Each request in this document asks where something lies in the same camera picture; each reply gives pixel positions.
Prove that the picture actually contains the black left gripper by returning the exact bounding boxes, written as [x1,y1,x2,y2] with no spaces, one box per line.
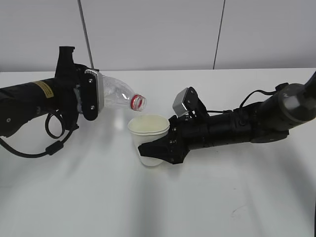
[55,46,83,130]

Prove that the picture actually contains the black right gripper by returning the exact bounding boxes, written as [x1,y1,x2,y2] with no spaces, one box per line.
[138,116,210,164]

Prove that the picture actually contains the white paper cup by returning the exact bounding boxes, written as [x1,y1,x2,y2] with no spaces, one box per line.
[127,115,170,167]

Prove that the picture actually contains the clear plastic water bottle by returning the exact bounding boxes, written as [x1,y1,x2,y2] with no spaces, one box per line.
[103,76,147,112]

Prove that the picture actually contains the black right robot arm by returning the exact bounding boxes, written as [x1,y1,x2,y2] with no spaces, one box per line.
[138,75,316,164]

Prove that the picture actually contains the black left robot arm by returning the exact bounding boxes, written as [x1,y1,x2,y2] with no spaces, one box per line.
[0,46,79,137]

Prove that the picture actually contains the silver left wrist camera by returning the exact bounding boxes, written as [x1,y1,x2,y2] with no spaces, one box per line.
[79,69,104,121]

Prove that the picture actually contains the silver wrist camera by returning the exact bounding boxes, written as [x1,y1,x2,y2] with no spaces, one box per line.
[172,87,209,119]
[79,69,104,121]

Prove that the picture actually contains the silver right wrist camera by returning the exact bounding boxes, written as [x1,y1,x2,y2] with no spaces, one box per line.
[172,87,209,119]

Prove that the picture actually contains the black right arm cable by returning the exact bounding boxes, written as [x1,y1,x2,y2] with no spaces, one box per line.
[207,83,289,117]

